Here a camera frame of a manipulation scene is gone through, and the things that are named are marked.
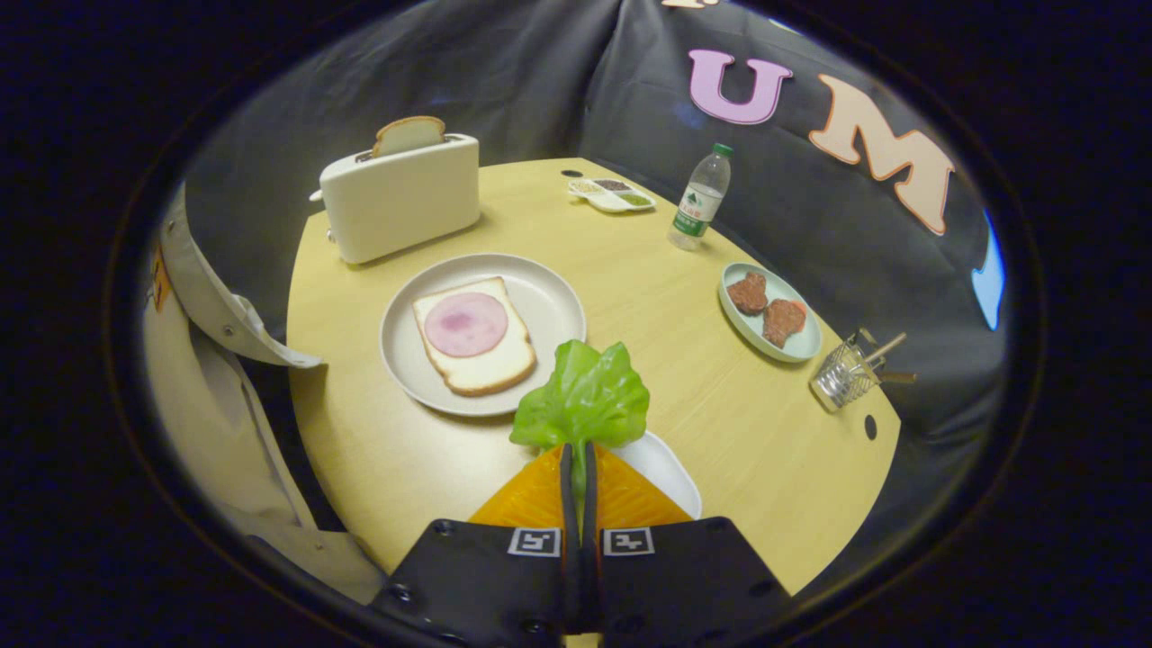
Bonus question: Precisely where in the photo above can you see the brown crust toast slice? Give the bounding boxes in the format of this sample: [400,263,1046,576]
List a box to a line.
[373,116,447,159]

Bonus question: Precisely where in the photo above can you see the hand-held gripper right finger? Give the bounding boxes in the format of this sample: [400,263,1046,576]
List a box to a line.
[580,441,793,644]

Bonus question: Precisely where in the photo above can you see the pink ham slice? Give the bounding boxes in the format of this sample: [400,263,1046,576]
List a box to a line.
[424,292,509,358]

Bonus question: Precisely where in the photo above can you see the wire mesh utensil holder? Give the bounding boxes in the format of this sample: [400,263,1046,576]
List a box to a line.
[810,328,887,413]

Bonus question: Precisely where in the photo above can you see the small white plate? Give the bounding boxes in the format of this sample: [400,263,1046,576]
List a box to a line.
[612,430,703,520]

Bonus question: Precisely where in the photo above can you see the pale green oval plate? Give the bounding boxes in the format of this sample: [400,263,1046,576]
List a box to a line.
[718,263,823,364]

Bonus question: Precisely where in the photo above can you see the white bread slice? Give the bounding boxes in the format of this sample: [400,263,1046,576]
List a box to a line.
[412,277,538,398]

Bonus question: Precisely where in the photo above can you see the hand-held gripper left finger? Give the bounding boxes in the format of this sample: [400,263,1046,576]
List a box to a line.
[373,441,581,642]

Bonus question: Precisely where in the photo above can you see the large round beige plate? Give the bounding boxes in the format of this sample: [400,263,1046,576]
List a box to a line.
[379,253,588,418]

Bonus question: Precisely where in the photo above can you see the green lettuce leaf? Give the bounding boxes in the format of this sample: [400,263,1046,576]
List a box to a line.
[509,339,651,532]

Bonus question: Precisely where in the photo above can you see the white divided seasoning tray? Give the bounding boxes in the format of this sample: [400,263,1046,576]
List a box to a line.
[567,178,656,214]

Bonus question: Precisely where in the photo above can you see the white toaster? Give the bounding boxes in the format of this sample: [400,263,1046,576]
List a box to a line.
[309,133,482,266]

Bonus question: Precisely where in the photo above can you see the clear plastic water bottle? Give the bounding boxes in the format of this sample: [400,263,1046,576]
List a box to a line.
[667,143,734,252]

